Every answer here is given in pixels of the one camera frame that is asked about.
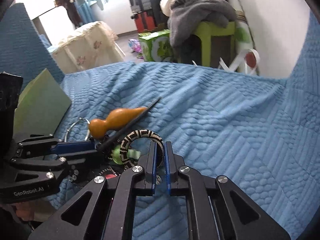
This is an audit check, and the white shopping bag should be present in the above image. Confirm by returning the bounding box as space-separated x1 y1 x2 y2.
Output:
192 49 260 75

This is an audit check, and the green jewelry box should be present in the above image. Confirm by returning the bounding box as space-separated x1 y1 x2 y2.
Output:
14 69 72 135

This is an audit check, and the green plastic stool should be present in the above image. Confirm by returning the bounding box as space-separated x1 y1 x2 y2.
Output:
178 21 235 68

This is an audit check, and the silver metal bangle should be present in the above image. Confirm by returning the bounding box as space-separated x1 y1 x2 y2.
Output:
63 117 90 142

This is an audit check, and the black white patterned bangle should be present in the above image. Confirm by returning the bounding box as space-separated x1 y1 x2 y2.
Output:
120 129 164 169

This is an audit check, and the green cardboard box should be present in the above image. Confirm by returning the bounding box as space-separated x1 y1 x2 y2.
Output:
138 29 174 62

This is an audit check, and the pink hat hair clip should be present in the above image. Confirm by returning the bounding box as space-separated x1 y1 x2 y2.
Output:
104 173 117 179

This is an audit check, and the red suitcase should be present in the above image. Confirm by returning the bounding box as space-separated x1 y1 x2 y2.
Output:
131 10 157 33

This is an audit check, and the purple patterned cloth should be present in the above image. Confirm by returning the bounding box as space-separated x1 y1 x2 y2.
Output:
128 38 143 59

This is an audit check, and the black hair stick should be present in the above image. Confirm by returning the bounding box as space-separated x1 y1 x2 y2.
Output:
97 98 161 152

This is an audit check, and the orange wooden gourd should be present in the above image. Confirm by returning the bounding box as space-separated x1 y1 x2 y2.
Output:
88 107 147 139

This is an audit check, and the grey blanket pile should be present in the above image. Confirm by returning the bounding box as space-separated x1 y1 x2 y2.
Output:
168 0 236 48

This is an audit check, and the blue quilted bedspread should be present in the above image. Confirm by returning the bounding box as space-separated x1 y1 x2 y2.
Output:
1 4 319 239

